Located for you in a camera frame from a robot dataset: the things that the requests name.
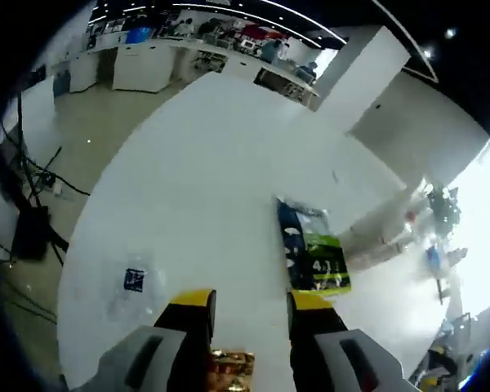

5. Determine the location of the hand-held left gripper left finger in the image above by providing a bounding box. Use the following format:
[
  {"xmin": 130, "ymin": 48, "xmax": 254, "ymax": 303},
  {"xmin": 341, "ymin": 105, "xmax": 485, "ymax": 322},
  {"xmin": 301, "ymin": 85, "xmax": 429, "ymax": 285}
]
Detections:
[{"xmin": 99, "ymin": 288, "xmax": 218, "ymax": 392}]

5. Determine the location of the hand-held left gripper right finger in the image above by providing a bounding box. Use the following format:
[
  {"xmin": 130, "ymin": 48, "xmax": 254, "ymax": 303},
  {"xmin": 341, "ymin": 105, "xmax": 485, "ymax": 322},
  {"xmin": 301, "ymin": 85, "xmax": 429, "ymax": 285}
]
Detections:
[{"xmin": 287, "ymin": 289, "xmax": 412, "ymax": 392}]

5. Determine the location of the white skincare tube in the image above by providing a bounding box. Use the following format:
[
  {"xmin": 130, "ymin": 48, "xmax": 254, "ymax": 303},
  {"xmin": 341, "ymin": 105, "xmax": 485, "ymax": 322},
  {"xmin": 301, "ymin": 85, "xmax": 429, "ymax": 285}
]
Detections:
[{"xmin": 345, "ymin": 238, "xmax": 409, "ymax": 270}]

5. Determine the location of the gold foil packet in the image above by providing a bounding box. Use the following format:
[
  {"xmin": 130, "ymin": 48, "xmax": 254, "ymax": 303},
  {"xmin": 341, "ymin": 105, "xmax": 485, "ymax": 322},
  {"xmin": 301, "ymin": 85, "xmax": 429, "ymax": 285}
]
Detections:
[{"xmin": 207, "ymin": 346, "xmax": 257, "ymax": 392}]

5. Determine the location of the small clear packet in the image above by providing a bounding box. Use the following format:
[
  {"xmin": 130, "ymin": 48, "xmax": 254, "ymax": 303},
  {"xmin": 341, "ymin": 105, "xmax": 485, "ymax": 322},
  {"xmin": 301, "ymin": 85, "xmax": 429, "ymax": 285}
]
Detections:
[{"xmin": 101, "ymin": 251, "xmax": 167, "ymax": 322}]

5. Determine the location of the black computer case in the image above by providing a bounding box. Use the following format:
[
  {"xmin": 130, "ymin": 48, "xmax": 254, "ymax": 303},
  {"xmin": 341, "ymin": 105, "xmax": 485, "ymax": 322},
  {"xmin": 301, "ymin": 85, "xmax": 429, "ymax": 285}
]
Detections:
[{"xmin": 11, "ymin": 205, "xmax": 51, "ymax": 259}]

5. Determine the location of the leafy green plant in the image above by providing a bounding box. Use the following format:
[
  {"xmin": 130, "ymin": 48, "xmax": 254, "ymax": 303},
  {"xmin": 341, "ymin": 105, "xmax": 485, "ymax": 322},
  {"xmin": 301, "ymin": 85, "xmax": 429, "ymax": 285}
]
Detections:
[{"xmin": 425, "ymin": 184, "xmax": 463, "ymax": 236}]

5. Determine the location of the long white counter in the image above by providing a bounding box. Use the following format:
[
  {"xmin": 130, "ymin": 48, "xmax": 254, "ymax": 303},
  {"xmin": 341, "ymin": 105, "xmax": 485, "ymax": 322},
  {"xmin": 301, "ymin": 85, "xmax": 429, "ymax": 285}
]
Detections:
[{"xmin": 51, "ymin": 24, "xmax": 319, "ymax": 109}]

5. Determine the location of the blue bin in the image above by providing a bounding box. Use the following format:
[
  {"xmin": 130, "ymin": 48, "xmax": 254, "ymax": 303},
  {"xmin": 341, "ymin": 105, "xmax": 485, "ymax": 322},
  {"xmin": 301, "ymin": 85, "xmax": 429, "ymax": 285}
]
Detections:
[{"xmin": 125, "ymin": 25, "xmax": 153, "ymax": 45}]

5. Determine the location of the black cable bundle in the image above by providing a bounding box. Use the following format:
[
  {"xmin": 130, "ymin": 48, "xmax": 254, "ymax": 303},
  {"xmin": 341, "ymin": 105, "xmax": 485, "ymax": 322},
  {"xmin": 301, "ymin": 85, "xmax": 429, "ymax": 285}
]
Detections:
[{"xmin": 20, "ymin": 145, "xmax": 91, "ymax": 197}]

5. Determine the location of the red wall screen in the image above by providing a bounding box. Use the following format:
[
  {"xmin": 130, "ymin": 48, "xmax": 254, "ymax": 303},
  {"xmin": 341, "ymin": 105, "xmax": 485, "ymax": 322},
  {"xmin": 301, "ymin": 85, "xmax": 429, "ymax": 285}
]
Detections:
[{"xmin": 242, "ymin": 23, "xmax": 271, "ymax": 41}]

